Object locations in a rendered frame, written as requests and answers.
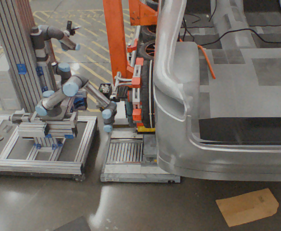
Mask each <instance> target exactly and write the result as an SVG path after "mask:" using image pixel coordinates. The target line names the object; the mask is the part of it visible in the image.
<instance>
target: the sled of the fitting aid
mask: <svg viewBox="0 0 281 231"><path fill-rule="evenodd" d="M144 143H145V135H143V141H142V147H141V148H142V152H141V157H140V166H141V167H159V166H158V164H157V158H149V157H144Z"/></svg>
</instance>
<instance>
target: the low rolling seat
mask: <svg viewBox="0 0 281 231"><path fill-rule="evenodd" d="M53 231H91V229H90V227H89V225H88V224H87V222H86V220H85V218H84V217H83V216H81V217H79V218H77V219H75V220H73V221H71V222H68V223H66V224H64V225H62V226H60V227H58V228H57V229H55V230H53Z"/></svg>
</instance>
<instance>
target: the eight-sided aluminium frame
mask: <svg viewBox="0 0 281 231"><path fill-rule="evenodd" d="M142 69H143V68H142V65H135V70H134V73H133V77H140V76H141V77H142ZM137 72H138V75H137V76H136V73H137ZM132 105H133V109H136V105H138V109H141V114H142V105H140V88H137V98H136V97H135V88H133V98H132ZM135 122H136V123H143V115H141V121H135Z"/></svg>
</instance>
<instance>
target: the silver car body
mask: <svg viewBox="0 0 281 231"><path fill-rule="evenodd" d="M153 95H154V117H155V138H156V158H157V164H158V166H159V167H160V168H161V169H162V170H164V171H165V172H168V173H171V174H175V175H177V176H183V177H189V178H197V179H208V180H224V181H257V182H281V0H159V1H158V9H157V26H156V40H155V53H154V66H153Z"/></svg>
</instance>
